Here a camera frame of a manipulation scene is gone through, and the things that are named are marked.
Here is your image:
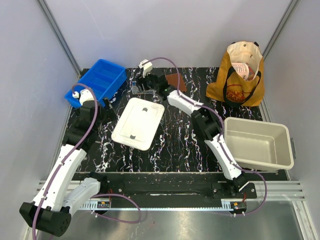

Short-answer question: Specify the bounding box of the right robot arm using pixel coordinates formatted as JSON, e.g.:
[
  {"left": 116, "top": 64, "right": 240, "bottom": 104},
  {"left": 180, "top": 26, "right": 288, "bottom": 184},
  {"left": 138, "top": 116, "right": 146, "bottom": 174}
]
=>
[{"left": 136, "top": 73, "right": 249, "bottom": 198}]

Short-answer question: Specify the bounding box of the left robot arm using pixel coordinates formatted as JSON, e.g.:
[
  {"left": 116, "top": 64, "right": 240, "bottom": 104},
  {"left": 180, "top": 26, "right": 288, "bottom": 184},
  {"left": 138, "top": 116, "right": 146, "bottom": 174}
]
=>
[{"left": 19, "top": 99, "right": 117, "bottom": 237}]

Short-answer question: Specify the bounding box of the clear test tube rack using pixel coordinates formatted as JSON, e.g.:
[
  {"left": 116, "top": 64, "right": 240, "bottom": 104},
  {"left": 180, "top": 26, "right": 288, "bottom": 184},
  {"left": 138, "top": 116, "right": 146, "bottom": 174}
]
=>
[{"left": 131, "top": 87, "right": 154, "bottom": 95}]

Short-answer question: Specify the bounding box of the brown scouring pad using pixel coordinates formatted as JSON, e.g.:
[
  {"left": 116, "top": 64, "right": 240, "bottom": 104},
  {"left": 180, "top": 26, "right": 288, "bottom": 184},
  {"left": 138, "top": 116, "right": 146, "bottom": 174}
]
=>
[{"left": 165, "top": 73, "right": 187, "bottom": 93}]

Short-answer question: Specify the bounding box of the white rectangular lid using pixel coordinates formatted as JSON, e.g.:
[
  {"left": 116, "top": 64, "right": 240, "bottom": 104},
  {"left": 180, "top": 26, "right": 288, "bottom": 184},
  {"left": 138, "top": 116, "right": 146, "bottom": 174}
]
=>
[{"left": 111, "top": 97, "right": 165, "bottom": 151}]

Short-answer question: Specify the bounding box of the blue divided plastic bin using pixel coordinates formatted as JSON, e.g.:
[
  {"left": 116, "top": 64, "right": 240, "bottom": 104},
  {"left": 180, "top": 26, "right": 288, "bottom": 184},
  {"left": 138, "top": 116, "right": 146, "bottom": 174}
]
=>
[{"left": 78, "top": 59, "right": 127, "bottom": 107}]

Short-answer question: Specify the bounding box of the yellow tote bag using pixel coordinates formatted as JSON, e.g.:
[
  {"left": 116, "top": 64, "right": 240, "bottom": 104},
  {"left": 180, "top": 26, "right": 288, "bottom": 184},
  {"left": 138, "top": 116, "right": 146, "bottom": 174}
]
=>
[{"left": 206, "top": 41, "right": 265, "bottom": 107}]

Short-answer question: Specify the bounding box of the package in tote bag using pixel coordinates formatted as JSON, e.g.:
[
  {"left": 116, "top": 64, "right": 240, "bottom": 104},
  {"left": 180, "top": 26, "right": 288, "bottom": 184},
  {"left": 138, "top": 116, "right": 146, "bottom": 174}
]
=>
[{"left": 231, "top": 62, "right": 255, "bottom": 81}]

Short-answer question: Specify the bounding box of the beige plastic tub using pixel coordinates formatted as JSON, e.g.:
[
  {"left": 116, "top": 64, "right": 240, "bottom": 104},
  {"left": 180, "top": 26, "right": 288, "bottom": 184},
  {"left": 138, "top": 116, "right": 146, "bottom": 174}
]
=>
[{"left": 224, "top": 117, "right": 294, "bottom": 172}]

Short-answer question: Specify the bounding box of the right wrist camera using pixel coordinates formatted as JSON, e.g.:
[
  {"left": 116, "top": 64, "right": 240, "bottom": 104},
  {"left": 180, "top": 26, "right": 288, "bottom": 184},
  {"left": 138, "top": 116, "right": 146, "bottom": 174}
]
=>
[{"left": 138, "top": 59, "right": 153, "bottom": 78}]

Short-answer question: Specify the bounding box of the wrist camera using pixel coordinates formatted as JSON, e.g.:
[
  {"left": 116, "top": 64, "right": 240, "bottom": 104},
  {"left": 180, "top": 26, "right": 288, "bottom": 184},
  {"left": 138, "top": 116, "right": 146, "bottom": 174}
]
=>
[
  {"left": 71, "top": 89, "right": 95, "bottom": 108},
  {"left": 138, "top": 59, "right": 153, "bottom": 78}
]

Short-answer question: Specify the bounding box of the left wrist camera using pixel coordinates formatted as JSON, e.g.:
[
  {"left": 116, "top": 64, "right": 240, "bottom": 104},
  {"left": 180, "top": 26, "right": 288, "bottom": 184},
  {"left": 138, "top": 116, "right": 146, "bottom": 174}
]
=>
[{"left": 71, "top": 89, "right": 95, "bottom": 108}]

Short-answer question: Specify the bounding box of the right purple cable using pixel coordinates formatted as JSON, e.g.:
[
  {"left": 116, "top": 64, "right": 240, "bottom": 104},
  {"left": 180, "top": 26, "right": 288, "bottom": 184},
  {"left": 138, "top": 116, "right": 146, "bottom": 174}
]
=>
[{"left": 147, "top": 57, "right": 269, "bottom": 216}]

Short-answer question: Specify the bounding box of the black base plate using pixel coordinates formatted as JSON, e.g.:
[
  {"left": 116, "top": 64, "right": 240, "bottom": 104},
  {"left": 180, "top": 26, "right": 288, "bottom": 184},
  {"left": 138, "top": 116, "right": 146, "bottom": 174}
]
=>
[{"left": 74, "top": 171, "right": 258, "bottom": 208}]

